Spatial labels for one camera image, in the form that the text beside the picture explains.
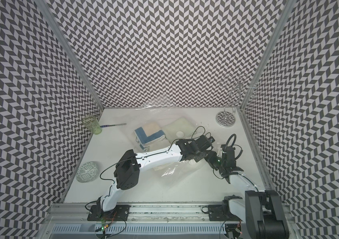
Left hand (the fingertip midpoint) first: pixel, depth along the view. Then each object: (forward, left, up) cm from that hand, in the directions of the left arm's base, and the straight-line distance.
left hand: (198, 150), depth 84 cm
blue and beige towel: (+15, +29, -5) cm, 33 cm away
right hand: (-2, -3, -6) cm, 7 cm away
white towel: (-12, +10, 0) cm, 15 cm away
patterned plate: (-10, +64, -8) cm, 65 cm away
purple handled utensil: (+22, +64, -5) cm, 68 cm away
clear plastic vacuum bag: (+38, +24, -11) cm, 46 cm away
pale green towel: (+21, +11, -8) cm, 25 cm away
